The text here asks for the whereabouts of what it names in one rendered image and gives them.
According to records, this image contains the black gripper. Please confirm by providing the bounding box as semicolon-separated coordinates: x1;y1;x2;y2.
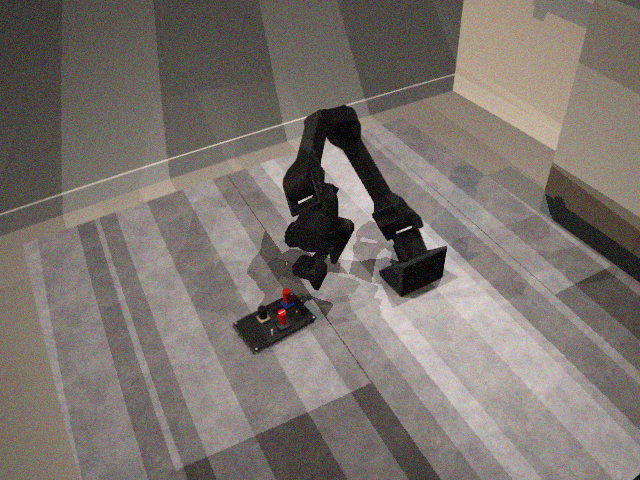
292;217;354;291

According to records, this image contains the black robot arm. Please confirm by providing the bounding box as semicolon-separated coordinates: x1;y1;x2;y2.
283;104;430;263

